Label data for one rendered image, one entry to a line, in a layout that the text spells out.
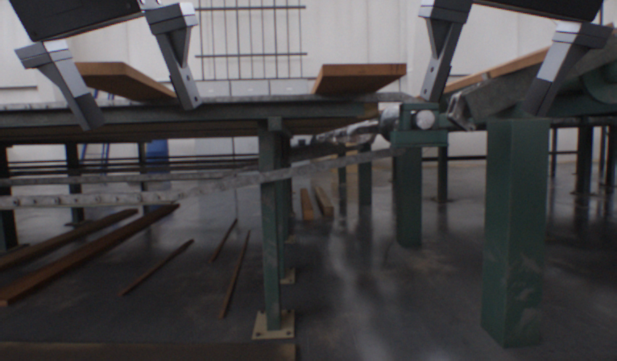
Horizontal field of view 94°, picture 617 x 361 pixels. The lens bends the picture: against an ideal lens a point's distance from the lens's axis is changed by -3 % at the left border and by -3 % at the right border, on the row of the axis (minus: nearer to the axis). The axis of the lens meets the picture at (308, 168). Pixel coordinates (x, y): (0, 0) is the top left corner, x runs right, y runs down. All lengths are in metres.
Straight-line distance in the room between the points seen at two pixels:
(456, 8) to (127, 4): 0.31
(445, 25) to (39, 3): 0.40
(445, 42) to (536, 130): 0.83
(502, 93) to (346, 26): 6.62
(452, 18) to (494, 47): 8.39
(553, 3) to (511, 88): 0.77
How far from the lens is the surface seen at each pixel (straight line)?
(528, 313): 1.29
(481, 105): 1.08
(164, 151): 6.73
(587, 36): 0.44
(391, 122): 1.02
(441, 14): 0.34
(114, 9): 0.36
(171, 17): 0.35
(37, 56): 0.44
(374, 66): 0.75
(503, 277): 1.20
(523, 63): 1.05
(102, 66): 0.76
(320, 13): 7.65
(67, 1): 0.39
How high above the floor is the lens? 0.70
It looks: 5 degrees down
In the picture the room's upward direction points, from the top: 2 degrees counter-clockwise
